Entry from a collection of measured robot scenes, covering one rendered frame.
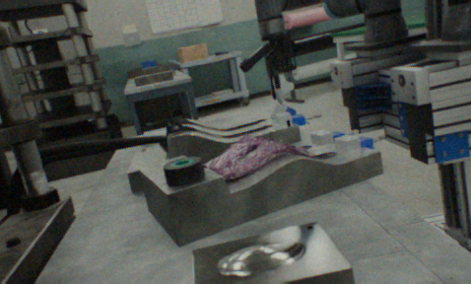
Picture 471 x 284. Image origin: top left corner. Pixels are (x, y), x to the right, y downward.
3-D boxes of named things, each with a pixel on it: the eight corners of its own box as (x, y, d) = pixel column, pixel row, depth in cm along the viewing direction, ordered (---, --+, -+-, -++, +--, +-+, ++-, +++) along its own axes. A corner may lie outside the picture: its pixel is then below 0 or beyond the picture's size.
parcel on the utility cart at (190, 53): (205, 61, 749) (201, 43, 742) (210, 61, 718) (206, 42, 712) (180, 66, 737) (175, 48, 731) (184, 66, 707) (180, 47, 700)
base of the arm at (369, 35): (396, 35, 183) (393, 8, 180) (417, 34, 168) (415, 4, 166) (357, 43, 181) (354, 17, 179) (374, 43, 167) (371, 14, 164)
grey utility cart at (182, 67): (241, 102, 787) (231, 46, 766) (251, 105, 739) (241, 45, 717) (178, 117, 757) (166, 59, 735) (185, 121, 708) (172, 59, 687)
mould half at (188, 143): (284, 137, 159) (277, 99, 156) (303, 155, 134) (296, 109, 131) (140, 168, 156) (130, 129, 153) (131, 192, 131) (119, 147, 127)
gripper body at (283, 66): (297, 71, 143) (291, 31, 140) (270, 77, 142) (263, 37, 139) (291, 70, 150) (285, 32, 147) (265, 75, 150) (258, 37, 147)
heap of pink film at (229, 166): (286, 148, 123) (281, 119, 121) (324, 160, 107) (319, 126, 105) (195, 176, 114) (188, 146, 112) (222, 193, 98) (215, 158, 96)
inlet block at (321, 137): (353, 139, 130) (350, 120, 129) (365, 142, 125) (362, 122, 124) (312, 152, 125) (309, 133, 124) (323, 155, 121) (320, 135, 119)
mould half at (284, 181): (318, 155, 131) (312, 117, 129) (383, 174, 108) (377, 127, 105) (148, 210, 114) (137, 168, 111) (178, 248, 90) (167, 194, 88)
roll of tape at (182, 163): (192, 184, 90) (189, 168, 89) (159, 186, 93) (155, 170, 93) (211, 171, 97) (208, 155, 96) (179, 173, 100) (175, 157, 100)
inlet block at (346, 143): (379, 145, 120) (377, 124, 119) (394, 148, 116) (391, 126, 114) (337, 159, 115) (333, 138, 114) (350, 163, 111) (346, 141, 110)
